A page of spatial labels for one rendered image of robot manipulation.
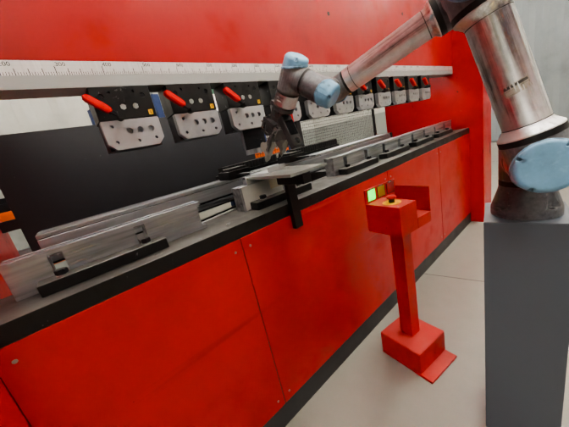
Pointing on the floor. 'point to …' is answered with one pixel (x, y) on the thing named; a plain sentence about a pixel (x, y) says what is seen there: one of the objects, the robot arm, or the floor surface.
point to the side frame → (465, 91)
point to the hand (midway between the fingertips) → (274, 158)
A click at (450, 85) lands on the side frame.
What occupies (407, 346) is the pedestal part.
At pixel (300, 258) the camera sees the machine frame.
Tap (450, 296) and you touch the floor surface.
